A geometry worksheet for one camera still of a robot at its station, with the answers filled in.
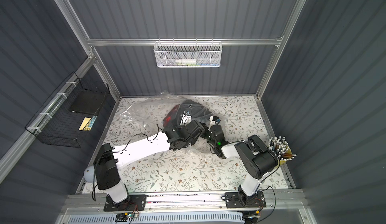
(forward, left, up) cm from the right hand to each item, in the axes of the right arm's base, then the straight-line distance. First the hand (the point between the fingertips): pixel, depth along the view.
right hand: (197, 127), depth 90 cm
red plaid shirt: (+7, +18, +1) cm, 19 cm away
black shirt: (+10, +1, +5) cm, 11 cm away
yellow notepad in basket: (-14, +48, +23) cm, 55 cm away
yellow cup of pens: (-16, -40, +9) cm, 44 cm away
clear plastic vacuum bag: (+22, +25, -10) cm, 35 cm away
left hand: (-6, +6, +9) cm, 13 cm away
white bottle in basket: (+34, +7, +25) cm, 42 cm away
